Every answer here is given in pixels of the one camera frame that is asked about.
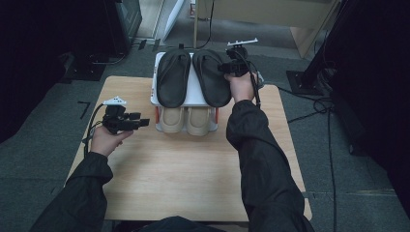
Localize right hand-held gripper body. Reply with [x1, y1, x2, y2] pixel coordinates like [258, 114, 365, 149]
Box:
[226, 38, 259, 77]

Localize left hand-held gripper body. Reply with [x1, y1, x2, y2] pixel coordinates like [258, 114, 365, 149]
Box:
[102, 95, 132, 135]

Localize black sandal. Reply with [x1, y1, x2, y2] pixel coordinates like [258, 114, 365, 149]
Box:
[191, 48, 233, 108]
[156, 48, 192, 108]

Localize person's right hand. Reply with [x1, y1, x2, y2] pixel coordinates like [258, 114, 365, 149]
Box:
[224, 72, 258, 103]

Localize person's left hand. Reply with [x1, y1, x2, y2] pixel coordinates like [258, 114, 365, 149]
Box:
[90, 125, 134, 158]

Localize black stand base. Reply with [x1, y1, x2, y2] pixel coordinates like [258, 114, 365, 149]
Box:
[61, 51, 109, 82]

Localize light wooden cabinet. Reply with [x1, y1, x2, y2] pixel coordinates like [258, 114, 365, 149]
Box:
[192, 0, 341, 60]

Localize white board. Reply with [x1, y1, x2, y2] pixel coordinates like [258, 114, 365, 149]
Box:
[161, 0, 186, 42]

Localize black metal stand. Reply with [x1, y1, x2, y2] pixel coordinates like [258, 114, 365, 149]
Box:
[285, 0, 351, 95]

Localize black equipment cabinet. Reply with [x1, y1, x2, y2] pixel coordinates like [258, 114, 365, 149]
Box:
[104, 0, 143, 57]

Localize person's dark clothing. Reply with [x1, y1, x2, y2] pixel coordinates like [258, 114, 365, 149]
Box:
[112, 216, 228, 232]

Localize right hand-held gripper cable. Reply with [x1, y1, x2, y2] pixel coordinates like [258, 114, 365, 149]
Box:
[236, 50, 263, 109]

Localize hand-held gripper cable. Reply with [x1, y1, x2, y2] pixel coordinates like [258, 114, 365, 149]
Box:
[82, 102, 106, 159]
[236, 50, 263, 109]

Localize left hand-held gripper cable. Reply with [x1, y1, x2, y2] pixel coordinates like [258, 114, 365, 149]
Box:
[82, 102, 106, 159]

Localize black hanging cable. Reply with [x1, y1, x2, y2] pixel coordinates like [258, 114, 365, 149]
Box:
[196, 0, 216, 50]

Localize black floor cable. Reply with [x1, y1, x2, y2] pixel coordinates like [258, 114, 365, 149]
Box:
[276, 84, 338, 232]

